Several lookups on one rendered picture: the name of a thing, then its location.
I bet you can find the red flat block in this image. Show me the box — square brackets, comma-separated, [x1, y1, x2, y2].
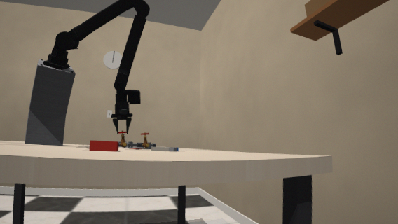
[89, 141, 118, 151]

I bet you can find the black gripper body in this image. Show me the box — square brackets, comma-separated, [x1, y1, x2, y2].
[111, 113, 132, 120]

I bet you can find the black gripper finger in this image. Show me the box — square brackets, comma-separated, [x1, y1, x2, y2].
[126, 119, 132, 134]
[113, 120, 118, 134]

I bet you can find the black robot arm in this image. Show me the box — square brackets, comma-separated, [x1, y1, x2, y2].
[43, 0, 150, 114]

